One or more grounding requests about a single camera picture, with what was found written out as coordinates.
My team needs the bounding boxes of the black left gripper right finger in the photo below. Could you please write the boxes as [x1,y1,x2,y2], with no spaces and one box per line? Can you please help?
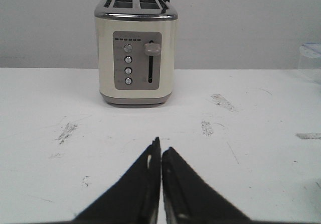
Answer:
[162,147,250,221]

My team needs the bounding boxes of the cream two-slot toaster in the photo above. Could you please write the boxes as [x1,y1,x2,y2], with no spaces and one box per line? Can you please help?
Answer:
[94,0,178,105]

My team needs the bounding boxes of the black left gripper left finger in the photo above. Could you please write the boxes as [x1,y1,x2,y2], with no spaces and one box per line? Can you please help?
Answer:
[74,137,161,221]

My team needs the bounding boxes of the clear plastic food container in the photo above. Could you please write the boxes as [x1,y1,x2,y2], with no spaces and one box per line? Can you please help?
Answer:
[298,43,320,83]

